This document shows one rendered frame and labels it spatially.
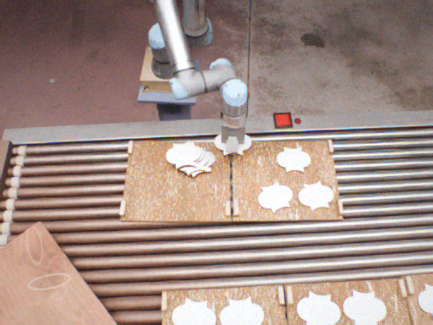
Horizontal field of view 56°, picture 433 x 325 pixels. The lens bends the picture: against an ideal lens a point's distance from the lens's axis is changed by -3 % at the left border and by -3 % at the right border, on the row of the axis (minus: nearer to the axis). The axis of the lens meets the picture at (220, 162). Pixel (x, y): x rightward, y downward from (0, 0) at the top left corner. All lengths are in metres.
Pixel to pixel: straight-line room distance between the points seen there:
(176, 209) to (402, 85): 2.31
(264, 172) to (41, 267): 0.88
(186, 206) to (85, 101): 1.79
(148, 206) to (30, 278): 0.47
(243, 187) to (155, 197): 0.34
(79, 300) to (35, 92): 2.23
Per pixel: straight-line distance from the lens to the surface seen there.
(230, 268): 1.52
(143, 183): 1.66
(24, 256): 1.55
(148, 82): 1.96
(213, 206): 1.59
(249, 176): 1.65
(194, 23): 1.73
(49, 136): 1.92
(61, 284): 1.47
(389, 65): 3.56
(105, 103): 3.17
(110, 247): 1.60
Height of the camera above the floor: 2.38
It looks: 59 degrees down
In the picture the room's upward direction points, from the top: straight up
